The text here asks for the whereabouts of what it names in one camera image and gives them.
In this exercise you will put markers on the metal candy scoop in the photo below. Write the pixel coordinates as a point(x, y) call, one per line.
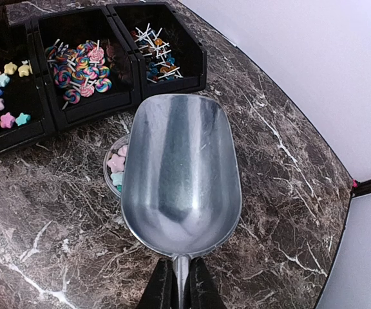
point(181, 193)

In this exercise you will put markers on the clear plastic cup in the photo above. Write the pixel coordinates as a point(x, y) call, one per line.
point(114, 165)

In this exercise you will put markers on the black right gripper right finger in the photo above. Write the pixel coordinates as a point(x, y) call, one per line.
point(203, 293)

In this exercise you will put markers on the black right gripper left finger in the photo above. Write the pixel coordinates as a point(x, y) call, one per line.
point(159, 290)

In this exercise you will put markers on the black three-compartment candy tray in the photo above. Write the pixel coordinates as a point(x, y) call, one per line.
point(68, 68)

